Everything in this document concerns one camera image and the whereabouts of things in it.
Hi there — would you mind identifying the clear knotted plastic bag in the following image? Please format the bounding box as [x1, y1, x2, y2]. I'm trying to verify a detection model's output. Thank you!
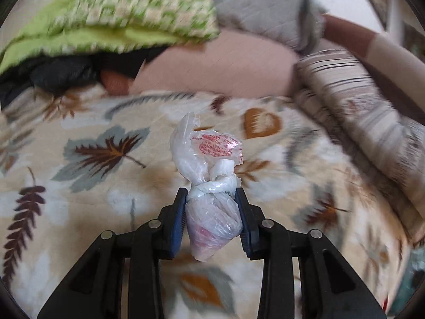
[170, 112, 244, 261]

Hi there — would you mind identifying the leaf-patterned fleece blanket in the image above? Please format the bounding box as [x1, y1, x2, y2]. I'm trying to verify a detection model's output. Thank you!
[1, 85, 411, 318]

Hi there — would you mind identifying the striped floral folded quilt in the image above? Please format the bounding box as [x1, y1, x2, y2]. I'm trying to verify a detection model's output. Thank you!
[295, 50, 424, 242]

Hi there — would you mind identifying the black jacket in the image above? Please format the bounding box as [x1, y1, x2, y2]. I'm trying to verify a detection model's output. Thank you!
[1, 46, 167, 109]

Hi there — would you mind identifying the brown beige headboard cushion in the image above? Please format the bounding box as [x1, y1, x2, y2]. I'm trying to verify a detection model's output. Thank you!
[324, 14, 424, 124]

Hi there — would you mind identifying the pink bolster pillow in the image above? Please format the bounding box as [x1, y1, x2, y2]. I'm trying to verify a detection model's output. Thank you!
[129, 30, 299, 99]

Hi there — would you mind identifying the green checkered quilt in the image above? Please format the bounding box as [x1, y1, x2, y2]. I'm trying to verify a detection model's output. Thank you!
[1, 0, 220, 72]

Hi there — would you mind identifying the grey quilted pillow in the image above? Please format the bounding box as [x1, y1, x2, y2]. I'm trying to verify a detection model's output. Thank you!
[214, 0, 326, 55]

